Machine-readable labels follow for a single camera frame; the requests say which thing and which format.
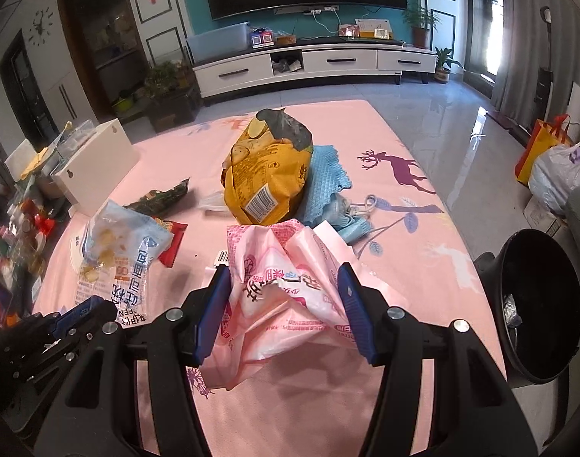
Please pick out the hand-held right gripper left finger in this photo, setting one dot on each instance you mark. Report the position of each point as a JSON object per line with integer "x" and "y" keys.
{"x": 212, "y": 314}

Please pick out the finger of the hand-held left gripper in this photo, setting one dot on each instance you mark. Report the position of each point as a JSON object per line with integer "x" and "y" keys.
{"x": 87, "y": 308}

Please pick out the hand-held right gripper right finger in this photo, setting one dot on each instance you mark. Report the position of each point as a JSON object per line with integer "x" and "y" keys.
{"x": 359, "y": 314}

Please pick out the pink plastic bag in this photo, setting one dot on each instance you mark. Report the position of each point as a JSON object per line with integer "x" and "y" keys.
{"x": 270, "y": 295}

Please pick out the light blue snack packet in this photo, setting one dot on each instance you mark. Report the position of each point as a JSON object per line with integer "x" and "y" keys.
{"x": 128, "y": 247}

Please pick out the blue face mask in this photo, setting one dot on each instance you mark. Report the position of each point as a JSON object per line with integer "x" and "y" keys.
{"x": 349, "y": 226}

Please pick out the translucent white plastic bag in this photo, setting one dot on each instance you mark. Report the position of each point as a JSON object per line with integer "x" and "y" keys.
{"x": 210, "y": 202}

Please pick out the black trash bin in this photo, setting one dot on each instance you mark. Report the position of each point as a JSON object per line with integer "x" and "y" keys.
{"x": 547, "y": 342}

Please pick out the white blue ointment box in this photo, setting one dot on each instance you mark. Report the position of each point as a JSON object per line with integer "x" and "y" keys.
{"x": 222, "y": 258}

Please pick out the white blue paper cup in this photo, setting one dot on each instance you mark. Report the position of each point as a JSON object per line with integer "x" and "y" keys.
{"x": 75, "y": 247}

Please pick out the red cigarette pack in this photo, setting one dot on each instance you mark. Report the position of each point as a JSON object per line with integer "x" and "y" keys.
{"x": 174, "y": 247}

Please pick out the pile of assorted clutter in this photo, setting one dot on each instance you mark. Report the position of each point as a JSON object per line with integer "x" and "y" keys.
{"x": 18, "y": 233}

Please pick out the pink printed tablecloth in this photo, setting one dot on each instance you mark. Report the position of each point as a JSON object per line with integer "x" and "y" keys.
{"x": 413, "y": 209}

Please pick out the green snack wrapper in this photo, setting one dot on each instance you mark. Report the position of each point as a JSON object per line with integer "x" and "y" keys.
{"x": 159, "y": 197}

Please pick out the blue waffle cloth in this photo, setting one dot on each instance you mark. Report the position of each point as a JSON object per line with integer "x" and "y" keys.
{"x": 325, "y": 176}

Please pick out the yellow chip bag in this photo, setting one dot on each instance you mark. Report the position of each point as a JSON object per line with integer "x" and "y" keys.
{"x": 266, "y": 171}

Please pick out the clear plastic bag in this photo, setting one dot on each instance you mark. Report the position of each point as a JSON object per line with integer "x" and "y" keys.
{"x": 73, "y": 140}

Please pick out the cardboard box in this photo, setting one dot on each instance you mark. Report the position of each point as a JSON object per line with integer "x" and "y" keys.
{"x": 542, "y": 214}

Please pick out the plant stand with plants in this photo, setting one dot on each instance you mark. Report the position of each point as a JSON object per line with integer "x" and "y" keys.
{"x": 171, "y": 90}

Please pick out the white printed plastic bag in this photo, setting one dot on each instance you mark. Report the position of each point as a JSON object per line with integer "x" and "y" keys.
{"x": 556, "y": 176}

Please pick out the orange shopping bag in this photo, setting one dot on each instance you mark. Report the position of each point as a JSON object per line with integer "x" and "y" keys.
{"x": 539, "y": 145}

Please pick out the white television cabinet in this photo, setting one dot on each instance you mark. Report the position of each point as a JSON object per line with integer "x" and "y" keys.
{"x": 332, "y": 59}

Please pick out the small potted plant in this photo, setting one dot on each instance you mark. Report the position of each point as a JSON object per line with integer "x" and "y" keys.
{"x": 444, "y": 64}

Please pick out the translucent storage box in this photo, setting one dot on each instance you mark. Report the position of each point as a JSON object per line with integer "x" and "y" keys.
{"x": 218, "y": 40}

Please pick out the dark display cabinet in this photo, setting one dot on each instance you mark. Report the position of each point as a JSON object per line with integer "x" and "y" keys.
{"x": 104, "y": 33}

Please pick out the tall potted plant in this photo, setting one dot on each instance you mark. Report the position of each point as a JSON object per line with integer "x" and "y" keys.
{"x": 420, "y": 24}

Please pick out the upright vacuum cleaner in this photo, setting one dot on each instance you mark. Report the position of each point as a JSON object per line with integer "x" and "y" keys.
{"x": 544, "y": 81}

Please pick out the grey curtain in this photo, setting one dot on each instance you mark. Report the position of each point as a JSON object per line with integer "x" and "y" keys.
{"x": 532, "y": 33}

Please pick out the wall clock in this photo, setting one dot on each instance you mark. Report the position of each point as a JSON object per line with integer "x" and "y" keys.
{"x": 41, "y": 24}

